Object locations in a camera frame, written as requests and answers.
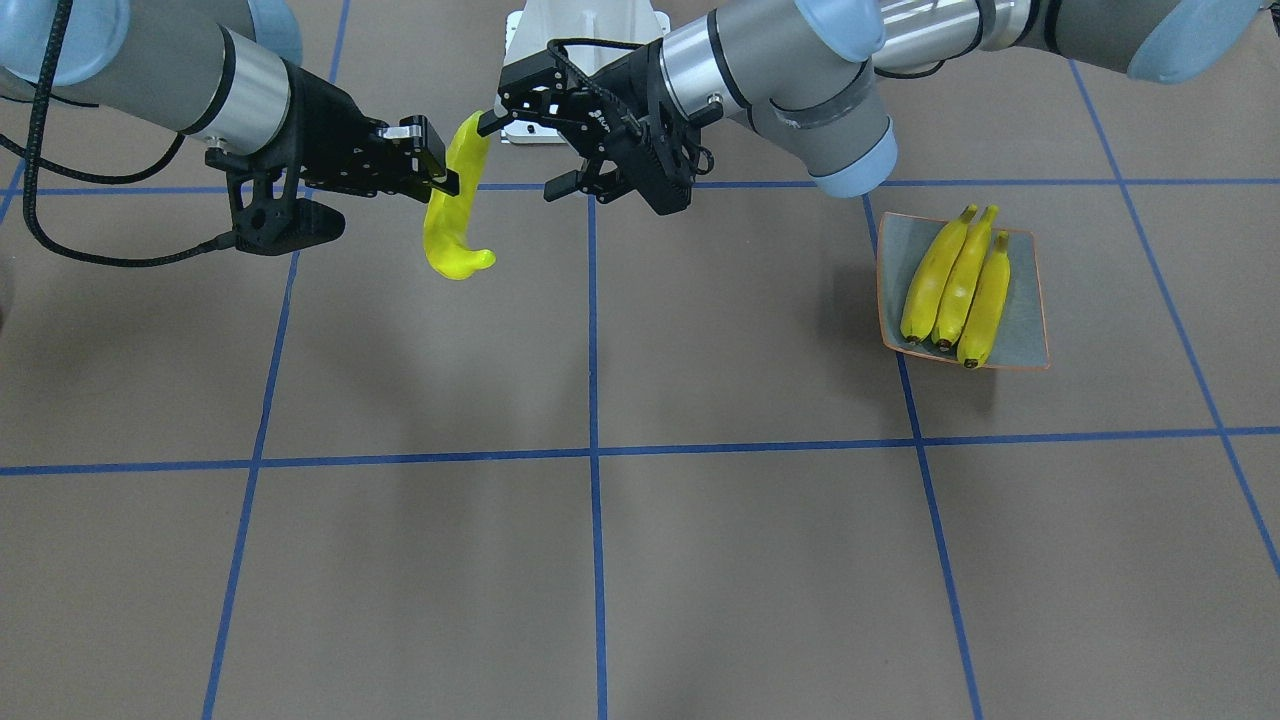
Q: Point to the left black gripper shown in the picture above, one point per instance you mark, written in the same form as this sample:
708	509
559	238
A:
622	92

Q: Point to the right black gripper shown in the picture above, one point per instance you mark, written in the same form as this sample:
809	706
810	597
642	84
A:
325	128

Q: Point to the yellow plastic banana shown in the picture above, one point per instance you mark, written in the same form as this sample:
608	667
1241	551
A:
980	331
444	231
920	309
960	286

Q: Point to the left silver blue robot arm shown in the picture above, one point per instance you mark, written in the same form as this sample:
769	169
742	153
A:
803	75

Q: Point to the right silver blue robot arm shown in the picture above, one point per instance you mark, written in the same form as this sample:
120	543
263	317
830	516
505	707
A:
227	74

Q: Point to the grey plate with orange rim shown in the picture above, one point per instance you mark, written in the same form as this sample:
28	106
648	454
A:
1021	341

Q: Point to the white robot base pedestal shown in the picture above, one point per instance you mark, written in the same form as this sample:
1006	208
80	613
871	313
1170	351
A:
530	27

